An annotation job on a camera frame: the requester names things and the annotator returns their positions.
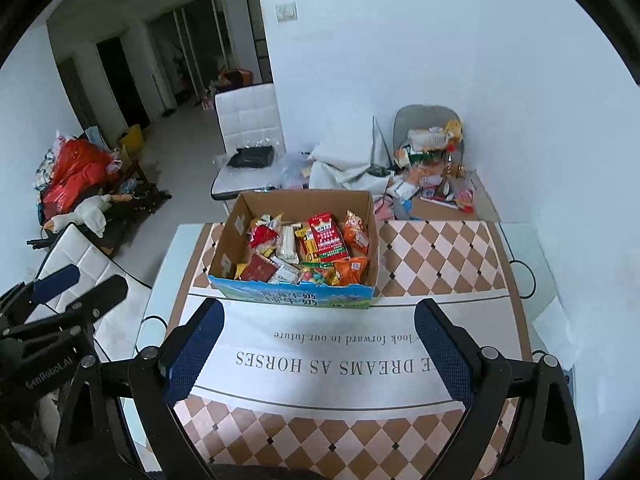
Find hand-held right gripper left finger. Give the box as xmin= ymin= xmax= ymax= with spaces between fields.
xmin=57 ymin=297 xmax=226 ymax=480

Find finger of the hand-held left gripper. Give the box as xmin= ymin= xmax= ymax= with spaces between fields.
xmin=0 ymin=275 xmax=129 ymax=343
xmin=0 ymin=264 xmax=82 ymax=323

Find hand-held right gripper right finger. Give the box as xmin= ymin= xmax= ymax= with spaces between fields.
xmin=414 ymin=297 xmax=585 ymax=480

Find dark red-brown snack packet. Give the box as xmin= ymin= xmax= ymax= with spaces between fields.
xmin=239 ymin=252 xmax=278 ymax=282

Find large cardboard box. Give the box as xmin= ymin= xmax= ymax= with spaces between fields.
xmin=207 ymin=189 xmax=380 ymax=309

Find orange snack packet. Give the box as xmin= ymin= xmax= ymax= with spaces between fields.
xmin=332 ymin=256 xmax=370 ymax=286

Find small red snack packet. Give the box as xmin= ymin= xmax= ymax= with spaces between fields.
xmin=250 ymin=222 xmax=278 ymax=250

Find green candy packet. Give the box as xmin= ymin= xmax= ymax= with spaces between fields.
xmin=299 ymin=266 xmax=337 ymax=286

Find red packet with green band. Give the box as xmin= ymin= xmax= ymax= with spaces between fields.
xmin=306 ymin=212 xmax=347 ymax=263

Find white padded chair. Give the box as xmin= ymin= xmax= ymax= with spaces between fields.
xmin=32 ymin=222 xmax=153 ymax=361
xmin=210 ymin=82 xmax=287 ymax=201

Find white goose plush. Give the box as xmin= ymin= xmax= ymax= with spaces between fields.
xmin=42 ymin=195 xmax=113 ymax=238

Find white paper sheet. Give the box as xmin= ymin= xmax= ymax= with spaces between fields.
xmin=532 ymin=300 xmax=576 ymax=361

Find red plastic bag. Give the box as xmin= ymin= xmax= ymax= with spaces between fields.
xmin=40 ymin=139 xmax=116 ymax=218

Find small brown cardboard box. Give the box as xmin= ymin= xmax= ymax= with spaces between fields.
xmin=410 ymin=195 xmax=488 ymax=222

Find white snack packet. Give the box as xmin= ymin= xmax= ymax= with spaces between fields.
xmin=277 ymin=225 xmax=300 ymax=261

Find yellow bag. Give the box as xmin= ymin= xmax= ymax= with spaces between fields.
xmin=118 ymin=124 xmax=146 ymax=158

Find pile of mixed snack packets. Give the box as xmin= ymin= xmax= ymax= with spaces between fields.
xmin=385 ymin=120 xmax=478 ymax=213

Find black bag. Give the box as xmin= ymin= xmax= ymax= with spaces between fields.
xmin=226 ymin=145 xmax=276 ymax=168

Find clear plastic bag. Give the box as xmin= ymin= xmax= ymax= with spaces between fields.
xmin=275 ymin=152 xmax=313 ymax=191

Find white cloth bag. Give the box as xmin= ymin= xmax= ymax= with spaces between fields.
xmin=307 ymin=116 xmax=396 ymax=191

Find grey chair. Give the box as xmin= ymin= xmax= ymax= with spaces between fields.
xmin=392 ymin=105 xmax=466 ymax=161

